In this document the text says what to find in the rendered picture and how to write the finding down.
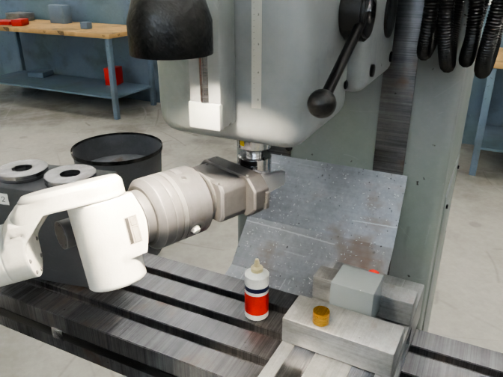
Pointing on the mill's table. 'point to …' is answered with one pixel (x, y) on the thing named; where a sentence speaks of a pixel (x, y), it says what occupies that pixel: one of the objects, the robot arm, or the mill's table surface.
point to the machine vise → (322, 366)
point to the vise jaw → (345, 336)
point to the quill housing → (269, 72)
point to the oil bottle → (257, 292)
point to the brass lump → (321, 316)
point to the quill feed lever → (353, 33)
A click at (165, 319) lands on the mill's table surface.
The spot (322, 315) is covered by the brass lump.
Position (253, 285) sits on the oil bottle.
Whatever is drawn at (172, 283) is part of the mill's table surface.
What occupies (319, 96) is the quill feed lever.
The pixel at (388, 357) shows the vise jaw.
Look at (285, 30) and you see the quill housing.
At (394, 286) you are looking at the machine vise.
